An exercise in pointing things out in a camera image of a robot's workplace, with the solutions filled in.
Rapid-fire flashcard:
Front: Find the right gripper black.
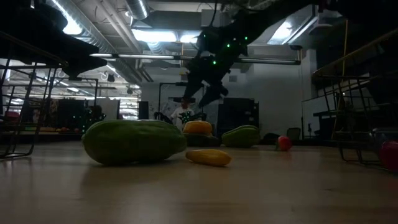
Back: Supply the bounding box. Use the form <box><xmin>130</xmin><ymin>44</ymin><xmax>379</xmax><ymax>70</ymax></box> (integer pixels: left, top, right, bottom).
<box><xmin>183</xmin><ymin>26</ymin><xmax>249</xmax><ymax>108</ymax></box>

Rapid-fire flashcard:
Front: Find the yellow bell pepper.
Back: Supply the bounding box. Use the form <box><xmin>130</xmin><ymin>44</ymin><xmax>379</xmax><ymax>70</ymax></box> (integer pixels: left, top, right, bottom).
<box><xmin>182</xmin><ymin>120</ymin><xmax>213</xmax><ymax>136</ymax></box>

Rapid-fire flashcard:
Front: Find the green ridged bell pepper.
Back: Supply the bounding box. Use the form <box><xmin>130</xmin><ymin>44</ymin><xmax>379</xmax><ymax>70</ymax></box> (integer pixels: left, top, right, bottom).
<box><xmin>221</xmin><ymin>124</ymin><xmax>261</xmax><ymax>148</ymax></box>

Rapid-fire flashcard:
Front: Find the large green cucumber toy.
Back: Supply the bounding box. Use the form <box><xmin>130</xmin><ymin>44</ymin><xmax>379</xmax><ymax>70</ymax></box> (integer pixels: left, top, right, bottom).
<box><xmin>81</xmin><ymin>119</ymin><xmax>188</xmax><ymax>166</ymax></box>

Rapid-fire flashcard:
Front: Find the red bell pepper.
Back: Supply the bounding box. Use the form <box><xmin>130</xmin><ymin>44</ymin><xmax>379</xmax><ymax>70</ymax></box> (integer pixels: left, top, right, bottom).
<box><xmin>379</xmin><ymin>140</ymin><xmax>398</xmax><ymax>172</ymax></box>

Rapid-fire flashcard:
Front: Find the person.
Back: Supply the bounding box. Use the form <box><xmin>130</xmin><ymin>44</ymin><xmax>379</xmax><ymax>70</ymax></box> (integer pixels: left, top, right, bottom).
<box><xmin>170</xmin><ymin>98</ymin><xmax>196</xmax><ymax>131</ymax></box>

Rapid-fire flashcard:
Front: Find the black cabinet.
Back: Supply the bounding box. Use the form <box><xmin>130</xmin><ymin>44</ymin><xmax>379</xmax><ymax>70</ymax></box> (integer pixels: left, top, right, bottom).
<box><xmin>216</xmin><ymin>97</ymin><xmax>260</xmax><ymax>138</ymax></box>

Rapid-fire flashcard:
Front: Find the ceiling light panel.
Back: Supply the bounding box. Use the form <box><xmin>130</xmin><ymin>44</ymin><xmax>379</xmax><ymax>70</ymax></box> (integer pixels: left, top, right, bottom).
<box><xmin>179</xmin><ymin>32</ymin><xmax>200</xmax><ymax>44</ymax></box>
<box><xmin>131</xmin><ymin>29</ymin><xmax>178</xmax><ymax>44</ymax></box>

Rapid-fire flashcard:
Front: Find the long horizontal metal bar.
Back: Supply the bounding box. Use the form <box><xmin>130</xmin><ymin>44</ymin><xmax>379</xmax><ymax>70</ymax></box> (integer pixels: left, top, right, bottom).
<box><xmin>90</xmin><ymin>52</ymin><xmax>302</xmax><ymax>66</ymax></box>

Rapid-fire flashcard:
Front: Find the black speaker box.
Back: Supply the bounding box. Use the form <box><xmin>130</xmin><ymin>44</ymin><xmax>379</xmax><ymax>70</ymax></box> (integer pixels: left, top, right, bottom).
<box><xmin>137</xmin><ymin>100</ymin><xmax>150</xmax><ymax>121</ymax></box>

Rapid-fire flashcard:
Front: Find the small yellow corn cob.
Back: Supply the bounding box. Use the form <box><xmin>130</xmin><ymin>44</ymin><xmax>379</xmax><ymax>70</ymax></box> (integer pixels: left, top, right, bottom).
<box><xmin>185</xmin><ymin>149</ymin><xmax>233</xmax><ymax>167</ymax></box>

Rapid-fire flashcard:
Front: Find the small red tomato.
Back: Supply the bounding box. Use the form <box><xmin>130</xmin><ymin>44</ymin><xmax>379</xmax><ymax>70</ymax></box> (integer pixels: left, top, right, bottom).
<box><xmin>276</xmin><ymin>135</ymin><xmax>294</xmax><ymax>152</ymax></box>

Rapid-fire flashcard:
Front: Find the white cabinet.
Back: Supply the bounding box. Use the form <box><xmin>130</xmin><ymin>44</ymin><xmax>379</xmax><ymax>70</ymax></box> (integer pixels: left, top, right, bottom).
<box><xmin>95</xmin><ymin>98</ymin><xmax>121</xmax><ymax>122</ymax></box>

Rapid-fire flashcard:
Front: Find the black office chair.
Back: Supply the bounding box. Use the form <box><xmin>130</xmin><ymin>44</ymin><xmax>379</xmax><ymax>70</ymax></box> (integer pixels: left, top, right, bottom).
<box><xmin>285</xmin><ymin>127</ymin><xmax>302</xmax><ymax>141</ymax></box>

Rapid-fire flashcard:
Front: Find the whiteboard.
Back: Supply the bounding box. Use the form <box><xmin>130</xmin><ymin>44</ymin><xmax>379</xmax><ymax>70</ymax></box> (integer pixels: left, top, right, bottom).
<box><xmin>300</xmin><ymin>92</ymin><xmax>340</xmax><ymax>138</ymax></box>

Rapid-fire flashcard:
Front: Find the black metal gantry frame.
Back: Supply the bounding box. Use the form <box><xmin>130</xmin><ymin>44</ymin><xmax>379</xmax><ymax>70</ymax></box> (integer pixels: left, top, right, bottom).
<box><xmin>157</xmin><ymin>82</ymin><xmax>205</xmax><ymax>122</ymax></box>
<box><xmin>49</xmin><ymin>77</ymin><xmax>100</xmax><ymax>124</ymax></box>

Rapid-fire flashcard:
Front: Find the ribbed silver ceiling duct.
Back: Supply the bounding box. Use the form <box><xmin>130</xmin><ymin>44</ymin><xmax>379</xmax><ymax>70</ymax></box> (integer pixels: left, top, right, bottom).
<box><xmin>46</xmin><ymin>0</ymin><xmax>125</xmax><ymax>54</ymax></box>

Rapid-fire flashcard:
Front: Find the wire mesh basket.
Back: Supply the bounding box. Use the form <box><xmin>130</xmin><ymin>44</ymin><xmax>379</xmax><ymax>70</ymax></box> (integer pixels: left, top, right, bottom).
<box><xmin>0</xmin><ymin>30</ymin><xmax>68</xmax><ymax>160</ymax></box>
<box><xmin>312</xmin><ymin>27</ymin><xmax>398</xmax><ymax>167</ymax></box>

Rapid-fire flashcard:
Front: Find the yellow cable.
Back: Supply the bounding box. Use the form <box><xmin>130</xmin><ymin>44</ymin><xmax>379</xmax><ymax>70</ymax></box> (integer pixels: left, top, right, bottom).
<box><xmin>340</xmin><ymin>18</ymin><xmax>349</xmax><ymax>78</ymax></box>

